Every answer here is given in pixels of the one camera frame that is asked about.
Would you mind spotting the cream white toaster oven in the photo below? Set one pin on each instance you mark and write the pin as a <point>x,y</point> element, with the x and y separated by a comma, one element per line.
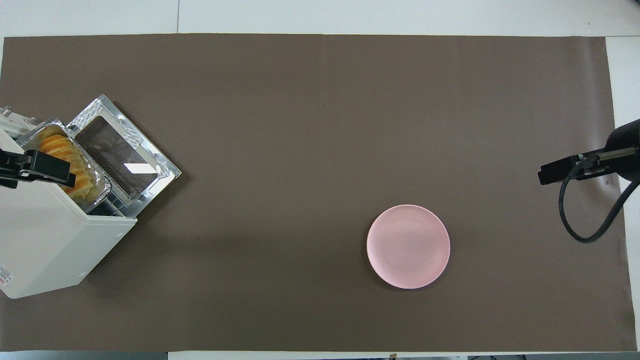
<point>45,240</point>

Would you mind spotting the aluminium foil tray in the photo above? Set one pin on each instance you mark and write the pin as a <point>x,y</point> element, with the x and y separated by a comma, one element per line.
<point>97,182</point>

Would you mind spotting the sliced golden bread loaf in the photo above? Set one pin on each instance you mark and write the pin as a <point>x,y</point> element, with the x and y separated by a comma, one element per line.
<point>55,145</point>

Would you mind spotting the glass oven door metal frame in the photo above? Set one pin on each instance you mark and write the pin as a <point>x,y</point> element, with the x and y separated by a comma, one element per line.
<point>120,150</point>

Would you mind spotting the brown table mat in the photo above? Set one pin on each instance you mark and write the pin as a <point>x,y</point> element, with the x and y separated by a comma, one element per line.
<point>320,125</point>

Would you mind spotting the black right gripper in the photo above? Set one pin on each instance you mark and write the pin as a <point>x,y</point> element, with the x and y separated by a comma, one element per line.
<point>627,150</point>

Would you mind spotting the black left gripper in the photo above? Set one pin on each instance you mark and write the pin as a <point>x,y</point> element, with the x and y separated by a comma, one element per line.
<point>12,167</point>

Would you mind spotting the pink round plate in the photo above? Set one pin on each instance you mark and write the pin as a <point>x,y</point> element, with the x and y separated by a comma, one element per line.
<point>407,247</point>

